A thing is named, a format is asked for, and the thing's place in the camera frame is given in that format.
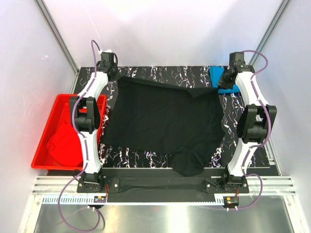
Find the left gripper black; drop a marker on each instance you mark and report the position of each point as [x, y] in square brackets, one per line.
[117, 76]

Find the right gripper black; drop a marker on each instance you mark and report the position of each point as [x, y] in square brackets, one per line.
[222, 85]

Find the black t shirt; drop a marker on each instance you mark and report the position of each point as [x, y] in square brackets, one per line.
[185, 123]

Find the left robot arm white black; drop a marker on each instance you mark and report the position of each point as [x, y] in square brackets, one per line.
[86, 119]

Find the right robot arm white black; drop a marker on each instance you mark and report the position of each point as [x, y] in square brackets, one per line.
[255, 124]

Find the folded blue t shirt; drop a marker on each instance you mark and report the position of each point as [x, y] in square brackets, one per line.
[215, 73]

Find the red plastic bin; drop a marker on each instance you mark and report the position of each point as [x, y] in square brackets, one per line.
[60, 113]

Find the red t shirt in bin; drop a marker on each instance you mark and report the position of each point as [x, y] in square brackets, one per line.
[64, 146]

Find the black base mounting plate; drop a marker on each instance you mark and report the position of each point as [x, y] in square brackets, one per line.
[162, 185]

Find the right connector board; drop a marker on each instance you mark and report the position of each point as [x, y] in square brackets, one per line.
[232, 200]

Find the connector board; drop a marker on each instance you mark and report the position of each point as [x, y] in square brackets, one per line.
[232, 200]
[100, 199]

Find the left connector board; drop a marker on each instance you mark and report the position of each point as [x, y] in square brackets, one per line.
[100, 199]

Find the left aluminium frame post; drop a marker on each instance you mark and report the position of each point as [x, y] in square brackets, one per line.
[57, 35]

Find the aluminium frame post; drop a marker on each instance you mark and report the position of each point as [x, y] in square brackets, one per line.
[278, 15]
[57, 35]

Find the right aluminium frame post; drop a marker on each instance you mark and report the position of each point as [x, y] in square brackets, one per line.
[278, 15]

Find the white cable duct strip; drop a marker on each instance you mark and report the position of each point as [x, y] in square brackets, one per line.
[89, 200]

